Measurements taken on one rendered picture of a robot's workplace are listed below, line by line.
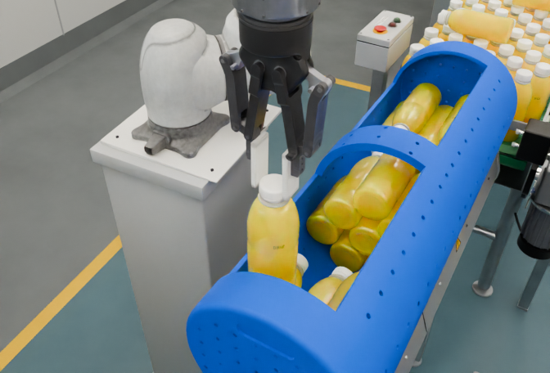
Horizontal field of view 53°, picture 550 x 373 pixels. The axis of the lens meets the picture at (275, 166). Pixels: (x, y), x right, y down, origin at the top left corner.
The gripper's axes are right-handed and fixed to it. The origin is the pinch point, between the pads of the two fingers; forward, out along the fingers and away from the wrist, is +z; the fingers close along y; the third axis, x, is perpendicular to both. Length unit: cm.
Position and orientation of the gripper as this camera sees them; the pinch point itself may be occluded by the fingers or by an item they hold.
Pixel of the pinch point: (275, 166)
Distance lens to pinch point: 67.5
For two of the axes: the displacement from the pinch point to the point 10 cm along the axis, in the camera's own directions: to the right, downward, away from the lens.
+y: 8.6, 3.3, -4.0
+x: 5.2, -5.3, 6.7
